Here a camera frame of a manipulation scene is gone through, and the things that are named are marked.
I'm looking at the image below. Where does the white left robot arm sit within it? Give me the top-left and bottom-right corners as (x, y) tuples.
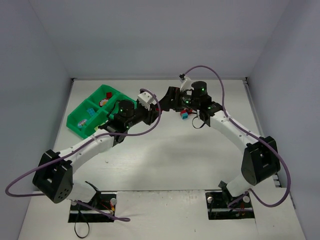
(32, 89), (161, 204)

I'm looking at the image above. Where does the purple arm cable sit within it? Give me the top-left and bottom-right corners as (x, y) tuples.
(183, 65), (291, 213)
(4, 87), (163, 222)

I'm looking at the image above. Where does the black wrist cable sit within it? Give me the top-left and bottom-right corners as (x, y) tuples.
(191, 116), (206, 130)
(74, 199), (90, 238)

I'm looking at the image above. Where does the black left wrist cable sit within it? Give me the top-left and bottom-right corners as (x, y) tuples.
(74, 199), (90, 238)

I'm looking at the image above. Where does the teal oval lego piece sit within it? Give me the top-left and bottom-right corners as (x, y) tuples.
(77, 119), (87, 129)

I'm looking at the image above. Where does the green divided plastic bin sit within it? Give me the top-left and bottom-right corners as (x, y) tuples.
(66, 84), (137, 139)

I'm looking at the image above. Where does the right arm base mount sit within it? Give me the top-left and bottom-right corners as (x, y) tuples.
(205, 190), (255, 221)

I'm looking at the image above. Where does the teal square lego brick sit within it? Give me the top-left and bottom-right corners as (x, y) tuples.
(86, 108), (96, 116)

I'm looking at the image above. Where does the lime purple red teal stack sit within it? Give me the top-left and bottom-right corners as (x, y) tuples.
(179, 108), (197, 120)

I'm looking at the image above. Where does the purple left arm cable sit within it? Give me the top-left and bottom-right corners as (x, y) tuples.
(4, 87), (163, 222)

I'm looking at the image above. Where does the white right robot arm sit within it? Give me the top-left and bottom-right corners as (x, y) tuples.
(160, 76), (281, 197)

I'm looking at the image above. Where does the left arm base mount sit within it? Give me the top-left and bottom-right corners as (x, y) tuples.
(67, 190), (118, 223)

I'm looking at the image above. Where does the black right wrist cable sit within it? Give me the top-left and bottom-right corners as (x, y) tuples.
(191, 116), (206, 130)

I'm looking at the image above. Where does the teal red lime lego stack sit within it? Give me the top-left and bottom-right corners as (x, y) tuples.
(106, 92), (113, 99)

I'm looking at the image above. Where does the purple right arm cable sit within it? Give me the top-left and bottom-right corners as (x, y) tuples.
(183, 65), (291, 213)

